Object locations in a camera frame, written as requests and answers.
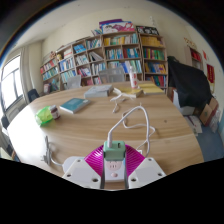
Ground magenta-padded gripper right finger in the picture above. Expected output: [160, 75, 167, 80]
[124, 146, 167, 190]

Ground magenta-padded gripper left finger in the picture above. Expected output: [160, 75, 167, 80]
[62, 144, 108, 190]

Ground green charger block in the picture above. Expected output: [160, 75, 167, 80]
[102, 139, 127, 162]

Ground white charger cable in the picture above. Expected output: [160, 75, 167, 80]
[106, 103, 157, 158]

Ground small red-lidded jar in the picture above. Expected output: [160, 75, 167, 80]
[49, 104, 61, 121]

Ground papers on floor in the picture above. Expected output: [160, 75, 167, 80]
[184, 114, 204, 136]

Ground green plastic bag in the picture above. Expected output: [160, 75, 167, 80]
[34, 105, 54, 127]

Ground teal book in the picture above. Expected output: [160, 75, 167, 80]
[59, 97, 91, 115]

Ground white box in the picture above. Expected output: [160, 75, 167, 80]
[171, 89, 196, 117]

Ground yellow book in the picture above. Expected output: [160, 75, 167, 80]
[138, 81, 165, 95]
[118, 87, 144, 99]

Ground grey book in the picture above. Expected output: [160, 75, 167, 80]
[83, 83, 114, 99]

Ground cardboard box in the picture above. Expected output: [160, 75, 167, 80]
[199, 97, 219, 127]

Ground white chair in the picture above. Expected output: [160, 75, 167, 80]
[65, 74, 83, 90]

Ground dark chair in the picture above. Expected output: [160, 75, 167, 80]
[27, 88, 41, 103]

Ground white bottle with red label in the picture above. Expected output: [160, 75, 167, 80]
[128, 65, 140, 90]

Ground black cloth cover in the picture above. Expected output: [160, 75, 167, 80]
[166, 55, 213, 109]

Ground grey mesh chair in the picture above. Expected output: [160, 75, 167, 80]
[98, 67, 126, 84]

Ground window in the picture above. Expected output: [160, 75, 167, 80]
[0, 54, 24, 113]

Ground red hanging decoration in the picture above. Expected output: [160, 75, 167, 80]
[206, 63, 216, 84]

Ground wooden bookshelf unit with books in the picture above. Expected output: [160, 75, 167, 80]
[39, 18, 169, 94]

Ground white power strip cord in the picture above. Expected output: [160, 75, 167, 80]
[40, 134, 66, 167]

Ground short white cable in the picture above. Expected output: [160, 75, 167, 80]
[109, 87, 134, 114]

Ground small wooden wall shelf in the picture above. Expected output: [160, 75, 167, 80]
[189, 45, 203, 71]

